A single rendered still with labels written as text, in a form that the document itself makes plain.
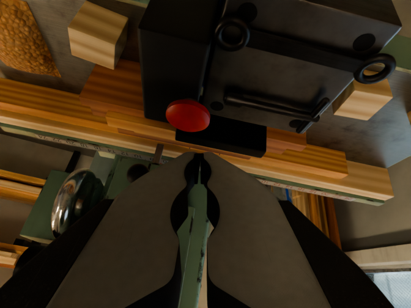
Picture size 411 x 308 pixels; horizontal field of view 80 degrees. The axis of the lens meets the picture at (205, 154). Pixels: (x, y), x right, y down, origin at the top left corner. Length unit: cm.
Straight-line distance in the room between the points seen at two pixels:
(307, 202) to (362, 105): 148
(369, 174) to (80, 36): 44
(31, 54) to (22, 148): 277
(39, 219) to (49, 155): 252
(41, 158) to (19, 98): 260
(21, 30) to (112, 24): 11
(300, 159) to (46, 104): 36
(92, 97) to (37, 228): 29
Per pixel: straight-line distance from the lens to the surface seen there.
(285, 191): 116
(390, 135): 42
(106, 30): 27
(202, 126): 17
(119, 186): 28
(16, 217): 286
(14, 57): 37
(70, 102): 40
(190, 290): 49
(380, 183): 48
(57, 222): 43
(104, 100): 28
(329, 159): 42
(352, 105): 30
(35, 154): 305
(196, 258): 49
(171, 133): 27
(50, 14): 33
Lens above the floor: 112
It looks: 30 degrees down
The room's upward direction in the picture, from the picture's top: 171 degrees counter-clockwise
